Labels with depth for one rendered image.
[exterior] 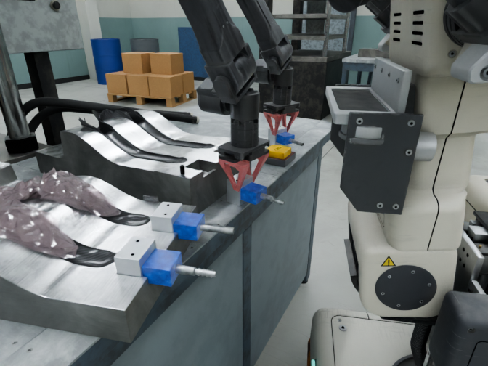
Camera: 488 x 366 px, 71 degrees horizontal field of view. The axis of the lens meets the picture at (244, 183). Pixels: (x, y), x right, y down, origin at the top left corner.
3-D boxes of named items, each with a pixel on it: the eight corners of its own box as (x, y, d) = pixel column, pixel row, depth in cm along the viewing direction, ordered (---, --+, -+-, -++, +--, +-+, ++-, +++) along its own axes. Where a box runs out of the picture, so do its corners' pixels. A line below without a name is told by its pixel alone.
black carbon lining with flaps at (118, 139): (218, 152, 85) (217, 115, 81) (178, 175, 72) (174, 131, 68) (118, 133, 100) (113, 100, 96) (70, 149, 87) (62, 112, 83)
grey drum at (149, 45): (163, 80, 778) (159, 38, 741) (163, 84, 726) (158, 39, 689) (136, 80, 768) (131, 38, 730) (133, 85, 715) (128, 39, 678)
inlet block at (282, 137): (307, 151, 107) (308, 134, 104) (296, 154, 104) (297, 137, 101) (278, 140, 116) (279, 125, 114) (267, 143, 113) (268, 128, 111)
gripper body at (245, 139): (216, 155, 69) (215, 119, 66) (245, 141, 77) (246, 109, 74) (242, 163, 66) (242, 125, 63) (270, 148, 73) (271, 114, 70)
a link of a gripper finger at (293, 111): (267, 132, 112) (269, 103, 108) (283, 128, 116) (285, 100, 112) (282, 137, 107) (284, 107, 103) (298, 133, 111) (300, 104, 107)
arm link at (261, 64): (275, 59, 93) (289, 41, 97) (240, 56, 99) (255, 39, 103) (283, 94, 102) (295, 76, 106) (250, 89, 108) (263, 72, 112)
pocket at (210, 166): (216, 178, 75) (216, 163, 73) (202, 187, 71) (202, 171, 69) (200, 174, 77) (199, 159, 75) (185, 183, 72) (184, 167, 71)
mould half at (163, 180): (251, 174, 90) (252, 124, 84) (192, 218, 69) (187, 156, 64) (115, 144, 112) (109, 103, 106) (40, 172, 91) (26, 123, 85)
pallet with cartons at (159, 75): (197, 98, 590) (194, 51, 559) (171, 107, 520) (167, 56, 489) (139, 93, 628) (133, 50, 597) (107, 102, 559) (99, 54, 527)
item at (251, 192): (289, 209, 73) (290, 186, 71) (277, 219, 69) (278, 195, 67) (240, 193, 80) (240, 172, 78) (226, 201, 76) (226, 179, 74)
